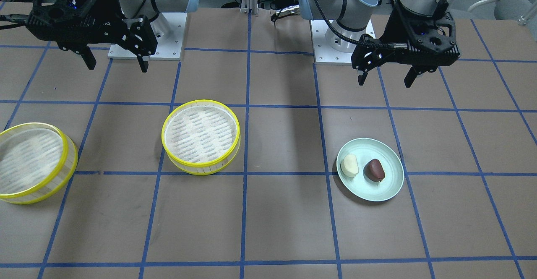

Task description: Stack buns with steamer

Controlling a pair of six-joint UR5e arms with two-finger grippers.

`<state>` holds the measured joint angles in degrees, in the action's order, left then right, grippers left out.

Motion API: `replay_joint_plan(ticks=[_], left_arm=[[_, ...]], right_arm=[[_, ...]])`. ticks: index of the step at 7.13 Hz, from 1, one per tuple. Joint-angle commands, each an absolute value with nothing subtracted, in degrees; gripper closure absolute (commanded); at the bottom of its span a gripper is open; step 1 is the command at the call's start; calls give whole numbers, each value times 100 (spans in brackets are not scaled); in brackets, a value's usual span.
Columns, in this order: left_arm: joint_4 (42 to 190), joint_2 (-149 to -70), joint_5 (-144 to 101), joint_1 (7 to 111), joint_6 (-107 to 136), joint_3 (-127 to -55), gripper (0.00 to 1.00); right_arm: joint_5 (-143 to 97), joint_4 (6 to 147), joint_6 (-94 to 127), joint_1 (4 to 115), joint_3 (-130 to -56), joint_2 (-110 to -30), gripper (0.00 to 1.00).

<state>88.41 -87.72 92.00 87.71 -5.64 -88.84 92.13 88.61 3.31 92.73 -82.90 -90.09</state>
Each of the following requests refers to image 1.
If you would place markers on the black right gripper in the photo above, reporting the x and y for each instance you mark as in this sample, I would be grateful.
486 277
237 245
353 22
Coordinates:
110 11

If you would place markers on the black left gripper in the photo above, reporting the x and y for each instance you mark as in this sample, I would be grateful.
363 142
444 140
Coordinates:
386 34

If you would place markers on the white bun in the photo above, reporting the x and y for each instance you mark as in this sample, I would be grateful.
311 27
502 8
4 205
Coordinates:
349 165

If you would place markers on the yellow steamer basket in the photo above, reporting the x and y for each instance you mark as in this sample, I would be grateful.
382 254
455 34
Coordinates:
201 137
36 161

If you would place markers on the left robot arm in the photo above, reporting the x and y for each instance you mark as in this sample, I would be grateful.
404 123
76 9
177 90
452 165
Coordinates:
354 15

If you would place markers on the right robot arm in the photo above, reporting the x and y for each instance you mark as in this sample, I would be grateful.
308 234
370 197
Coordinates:
150 8

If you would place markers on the light green plate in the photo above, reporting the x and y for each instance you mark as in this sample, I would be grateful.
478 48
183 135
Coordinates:
365 150

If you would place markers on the dark red bun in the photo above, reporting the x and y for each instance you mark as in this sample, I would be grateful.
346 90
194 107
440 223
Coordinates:
374 171

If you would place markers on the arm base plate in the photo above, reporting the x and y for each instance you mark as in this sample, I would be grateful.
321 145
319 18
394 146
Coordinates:
169 29
329 49

